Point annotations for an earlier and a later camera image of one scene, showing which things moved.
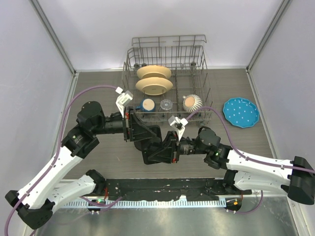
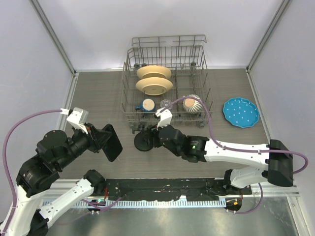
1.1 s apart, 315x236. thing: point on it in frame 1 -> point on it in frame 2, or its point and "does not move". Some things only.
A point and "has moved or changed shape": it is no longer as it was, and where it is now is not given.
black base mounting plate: (190, 189) does not move
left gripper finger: (136, 123) -> (107, 132)
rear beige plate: (154, 71) does not move
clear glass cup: (166, 104) does not move
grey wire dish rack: (168, 76) does not move
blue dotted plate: (241, 112) does not move
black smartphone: (149, 144) has moved or changed shape
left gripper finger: (153, 140) -> (113, 147)
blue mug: (147, 105) does not move
